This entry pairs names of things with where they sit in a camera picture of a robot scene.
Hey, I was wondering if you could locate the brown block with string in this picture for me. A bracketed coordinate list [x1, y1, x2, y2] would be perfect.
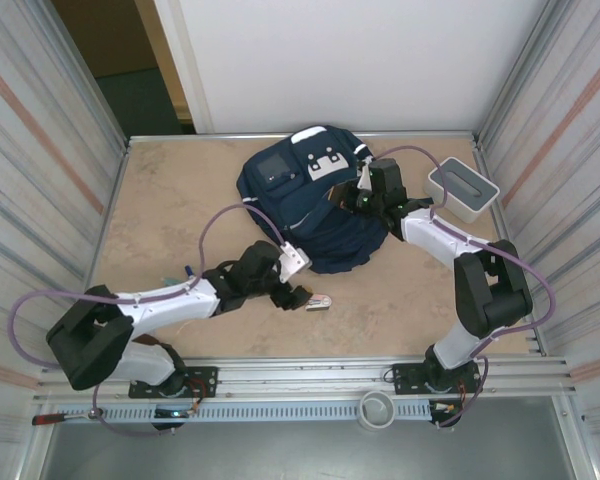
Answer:
[134, 334, 171, 351]

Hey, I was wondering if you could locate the aluminium mounting rail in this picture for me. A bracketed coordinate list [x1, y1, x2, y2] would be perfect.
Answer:
[32, 355, 579, 405]

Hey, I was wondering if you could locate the navy blue backpack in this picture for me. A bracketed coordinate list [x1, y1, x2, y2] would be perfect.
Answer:
[237, 124, 389, 275]

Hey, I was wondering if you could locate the slotted grey cable duct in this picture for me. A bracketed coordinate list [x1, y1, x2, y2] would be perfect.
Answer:
[94, 402, 439, 421]

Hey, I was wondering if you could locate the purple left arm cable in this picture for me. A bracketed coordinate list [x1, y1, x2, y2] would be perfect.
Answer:
[8, 202, 289, 437]

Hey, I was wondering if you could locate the white grey tissue box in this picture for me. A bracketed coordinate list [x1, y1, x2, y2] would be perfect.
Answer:
[422, 156, 500, 225]

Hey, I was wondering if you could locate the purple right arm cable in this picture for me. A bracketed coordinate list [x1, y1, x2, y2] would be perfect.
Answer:
[362, 144, 556, 430]

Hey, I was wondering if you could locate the red handled tool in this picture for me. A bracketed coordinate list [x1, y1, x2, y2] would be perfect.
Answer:
[31, 409, 104, 426]

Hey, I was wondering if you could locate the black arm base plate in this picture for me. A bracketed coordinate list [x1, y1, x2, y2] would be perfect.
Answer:
[128, 366, 219, 400]
[390, 363, 481, 396]

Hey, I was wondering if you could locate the pink stapler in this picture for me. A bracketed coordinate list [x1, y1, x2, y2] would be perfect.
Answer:
[304, 293, 333, 314]

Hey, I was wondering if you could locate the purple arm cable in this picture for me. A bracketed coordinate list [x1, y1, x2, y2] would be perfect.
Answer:
[8, 202, 289, 437]
[362, 144, 556, 430]

